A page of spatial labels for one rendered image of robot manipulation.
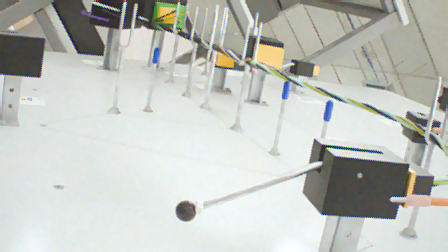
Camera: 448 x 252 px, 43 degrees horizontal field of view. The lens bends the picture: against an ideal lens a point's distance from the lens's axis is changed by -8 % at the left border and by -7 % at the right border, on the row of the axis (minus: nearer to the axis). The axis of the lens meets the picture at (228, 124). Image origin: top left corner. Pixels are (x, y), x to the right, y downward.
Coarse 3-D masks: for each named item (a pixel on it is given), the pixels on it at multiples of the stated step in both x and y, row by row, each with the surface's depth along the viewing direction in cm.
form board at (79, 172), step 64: (64, 64) 107; (128, 64) 119; (0, 128) 61; (64, 128) 66; (128, 128) 71; (192, 128) 76; (256, 128) 82; (320, 128) 90; (384, 128) 99; (0, 192) 44; (64, 192) 47; (128, 192) 50; (192, 192) 53; (256, 192) 56
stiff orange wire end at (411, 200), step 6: (390, 198) 26; (396, 198) 26; (402, 198) 26; (408, 198) 26; (414, 198) 26; (420, 198) 26; (426, 198) 26; (432, 198) 26; (438, 198) 26; (444, 198) 26; (408, 204) 26; (414, 204) 26; (420, 204) 26; (426, 204) 26; (432, 204) 26; (438, 204) 26; (444, 204) 26
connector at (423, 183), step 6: (414, 168) 41; (420, 168) 41; (420, 174) 40; (426, 174) 40; (414, 180) 39; (420, 180) 39; (426, 180) 40; (432, 180) 40; (414, 186) 39; (420, 186) 40; (426, 186) 40; (432, 186) 40; (414, 192) 40; (420, 192) 40; (426, 192) 40
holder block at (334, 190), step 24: (312, 144) 41; (336, 144) 40; (360, 144) 41; (336, 168) 37; (360, 168) 37; (384, 168) 38; (408, 168) 38; (312, 192) 40; (336, 192) 38; (360, 192) 38; (384, 192) 38; (360, 216) 38; (384, 216) 39
